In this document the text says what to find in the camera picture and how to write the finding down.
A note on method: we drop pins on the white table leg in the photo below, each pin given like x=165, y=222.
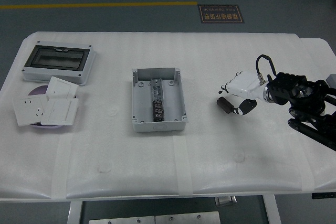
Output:
x=273, y=209

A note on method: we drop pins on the white tape strip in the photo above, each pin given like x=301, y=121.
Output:
x=183, y=166
x=307, y=179

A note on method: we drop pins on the short brown cylindrical battery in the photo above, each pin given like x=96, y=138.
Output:
x=223, y=103

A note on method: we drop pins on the metal bracket under table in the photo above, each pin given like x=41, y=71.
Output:
x=225, y=201

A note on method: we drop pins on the black table control panel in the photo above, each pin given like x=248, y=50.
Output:
x=323, y=196

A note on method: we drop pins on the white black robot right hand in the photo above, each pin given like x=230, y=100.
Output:
x=246, y=85

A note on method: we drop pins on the grey box with dark window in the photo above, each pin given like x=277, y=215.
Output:
x=57, y=58

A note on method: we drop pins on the white foam mat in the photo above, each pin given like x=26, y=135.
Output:
x=105, y=142

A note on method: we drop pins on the white socket panel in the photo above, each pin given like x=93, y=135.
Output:
x=26, y=110

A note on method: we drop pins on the metal mounting rail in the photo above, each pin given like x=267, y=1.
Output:
x=156, y=83

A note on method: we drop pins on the purple plate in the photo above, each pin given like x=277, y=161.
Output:
x=38, y=92

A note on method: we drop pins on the white switch panel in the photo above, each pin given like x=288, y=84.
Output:
x=61, y=87
x=60, y=111

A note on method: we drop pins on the open grey junction box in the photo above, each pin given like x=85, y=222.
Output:
x=141, y=108

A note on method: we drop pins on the grey block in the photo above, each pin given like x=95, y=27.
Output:
x=332, y=79

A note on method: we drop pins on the grey metal plate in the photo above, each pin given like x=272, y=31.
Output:
x=187, y=218
x=120, y=220

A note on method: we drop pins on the long black printed battery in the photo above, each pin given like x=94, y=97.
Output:
x=158, y=110

